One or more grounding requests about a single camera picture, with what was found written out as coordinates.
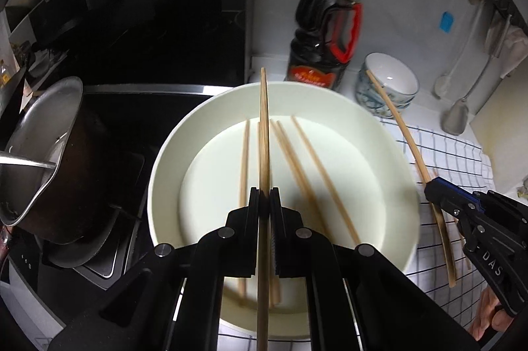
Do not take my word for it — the wooden chopstick three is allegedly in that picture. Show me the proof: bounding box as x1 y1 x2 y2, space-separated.
258 123 281 308

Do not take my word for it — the curved wooden chopstick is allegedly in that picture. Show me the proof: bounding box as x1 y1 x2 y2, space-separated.
365 68 458 289

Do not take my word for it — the wooden chopstick two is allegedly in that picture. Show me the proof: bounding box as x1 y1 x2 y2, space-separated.
257 67 270 351

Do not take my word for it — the wooden chopstick one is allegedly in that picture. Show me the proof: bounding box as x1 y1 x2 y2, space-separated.
238 120 250 303

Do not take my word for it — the wooden chopstick five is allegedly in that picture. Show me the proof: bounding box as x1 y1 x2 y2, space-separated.
275 119 336 238

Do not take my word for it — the wooden chopstick six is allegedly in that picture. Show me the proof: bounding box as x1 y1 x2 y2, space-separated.
291 116 362 245

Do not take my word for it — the wooden chopstick four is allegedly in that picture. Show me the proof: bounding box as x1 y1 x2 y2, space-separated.
269 119 331 240

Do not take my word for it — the right human hand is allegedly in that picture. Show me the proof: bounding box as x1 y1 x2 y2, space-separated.
468 287 514 340

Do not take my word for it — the black white checked cloth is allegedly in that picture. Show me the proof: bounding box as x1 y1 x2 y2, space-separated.
173 119 496 351

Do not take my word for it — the hanging metal spatula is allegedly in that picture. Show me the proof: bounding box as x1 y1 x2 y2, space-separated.
440 14 512 135

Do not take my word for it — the white cutting board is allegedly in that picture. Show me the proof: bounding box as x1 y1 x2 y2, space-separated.
471 68 527 193

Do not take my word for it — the large white round bowl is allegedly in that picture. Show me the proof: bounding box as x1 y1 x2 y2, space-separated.
147 81 422 339

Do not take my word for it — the hanging white spoon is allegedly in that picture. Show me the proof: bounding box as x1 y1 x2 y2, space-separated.
432 0 485 100

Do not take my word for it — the bottom floral bowl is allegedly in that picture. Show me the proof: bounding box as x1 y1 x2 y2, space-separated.
355 85 414 119

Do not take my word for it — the floral bowl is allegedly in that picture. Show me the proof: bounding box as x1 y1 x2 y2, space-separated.
364 52 420 97
355 68 416 117
355 85 414 119

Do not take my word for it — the top floral bowl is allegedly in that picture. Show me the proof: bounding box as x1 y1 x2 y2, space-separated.
364 52 420 97

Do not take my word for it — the middle floral bowl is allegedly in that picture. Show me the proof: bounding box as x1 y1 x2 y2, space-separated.
355 68 416 117

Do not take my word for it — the black induction stove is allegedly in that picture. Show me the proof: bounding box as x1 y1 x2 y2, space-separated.
7 84 232 335

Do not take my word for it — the steel cooking pot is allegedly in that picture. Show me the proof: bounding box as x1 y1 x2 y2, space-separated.
1 77 125 268

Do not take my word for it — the dark soy sauce bottle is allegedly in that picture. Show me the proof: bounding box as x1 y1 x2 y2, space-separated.
286 0 363 90

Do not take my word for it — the blue wall hook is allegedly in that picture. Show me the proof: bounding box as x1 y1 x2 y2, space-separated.
439 11 455 34

